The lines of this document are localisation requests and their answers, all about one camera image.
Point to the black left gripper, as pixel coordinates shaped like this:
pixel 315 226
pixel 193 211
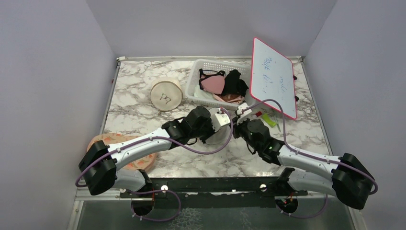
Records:
pixel 209 122

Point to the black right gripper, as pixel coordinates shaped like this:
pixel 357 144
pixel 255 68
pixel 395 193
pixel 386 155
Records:
pixel 236 127

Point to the white mesh laundry bag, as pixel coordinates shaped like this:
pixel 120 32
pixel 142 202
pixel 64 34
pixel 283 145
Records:
pixel 219 137

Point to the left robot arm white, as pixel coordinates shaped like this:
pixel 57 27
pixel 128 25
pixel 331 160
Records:
pixel 102 161

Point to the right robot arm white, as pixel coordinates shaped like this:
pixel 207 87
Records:
pixel 343 177

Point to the beige round laundry bag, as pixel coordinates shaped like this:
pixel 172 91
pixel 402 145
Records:
pixel 166 93

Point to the white plastic laundry basket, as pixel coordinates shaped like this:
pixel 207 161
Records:
pixel 210 76

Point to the floral flat laundry bag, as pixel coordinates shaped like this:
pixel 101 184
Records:
pixel 144 163

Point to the pale green garment in basket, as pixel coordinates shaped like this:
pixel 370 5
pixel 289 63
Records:
pixel 202 94

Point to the peach satin garment in basket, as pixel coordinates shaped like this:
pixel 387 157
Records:
pixel 229 98

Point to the black garment in basket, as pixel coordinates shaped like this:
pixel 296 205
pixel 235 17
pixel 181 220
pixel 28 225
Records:
pixel 234 84

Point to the pink-framed whiteboard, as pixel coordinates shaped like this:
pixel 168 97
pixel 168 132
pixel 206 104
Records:
pixel 272 78

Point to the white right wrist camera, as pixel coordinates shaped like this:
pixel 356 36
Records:
pixel 242 112

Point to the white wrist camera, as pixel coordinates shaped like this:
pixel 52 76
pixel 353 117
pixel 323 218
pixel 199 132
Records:
pixel 242 112
pixel 219 119

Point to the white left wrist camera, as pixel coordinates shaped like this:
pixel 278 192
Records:
pixel 219 119

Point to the black mounting rail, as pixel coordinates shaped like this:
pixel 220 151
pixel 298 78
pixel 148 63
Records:
pixel 212 192

